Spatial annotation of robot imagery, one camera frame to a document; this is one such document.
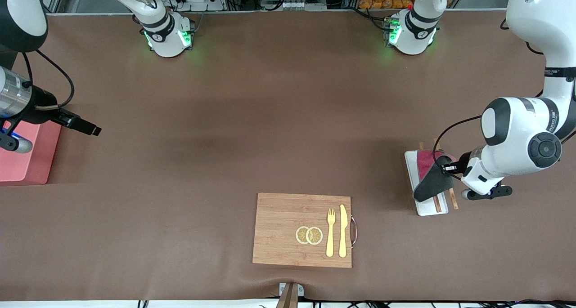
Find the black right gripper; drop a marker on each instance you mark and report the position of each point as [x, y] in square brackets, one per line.
[41, 97]

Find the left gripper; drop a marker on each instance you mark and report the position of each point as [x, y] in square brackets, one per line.
[463, 160]

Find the grey and red cloth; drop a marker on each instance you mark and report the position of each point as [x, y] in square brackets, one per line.
[429, 182]

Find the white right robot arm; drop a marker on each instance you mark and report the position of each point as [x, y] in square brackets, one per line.
[166, 38]

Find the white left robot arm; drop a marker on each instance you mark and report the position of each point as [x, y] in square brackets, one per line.
[517, 132]

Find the white rectangular tray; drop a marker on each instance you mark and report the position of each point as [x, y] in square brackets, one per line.
[416, 173]

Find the pink plastic bin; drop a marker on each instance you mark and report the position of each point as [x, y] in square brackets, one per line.
[27, 164]

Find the yellow plastic knife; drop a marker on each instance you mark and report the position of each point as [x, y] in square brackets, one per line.
[343, 231]

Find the yellow plastic fork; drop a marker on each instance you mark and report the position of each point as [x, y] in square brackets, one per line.
[330, 240]

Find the lemon slice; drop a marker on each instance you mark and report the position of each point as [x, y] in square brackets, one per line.
[300, 235]
[315, 236]

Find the white terminal block row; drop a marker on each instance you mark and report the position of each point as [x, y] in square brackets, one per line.
[292, 5]

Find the metal table edge bracket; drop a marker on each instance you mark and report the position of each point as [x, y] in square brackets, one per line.
[300, 290]

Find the brown angled post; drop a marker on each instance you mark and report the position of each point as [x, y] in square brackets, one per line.
[288, 299]

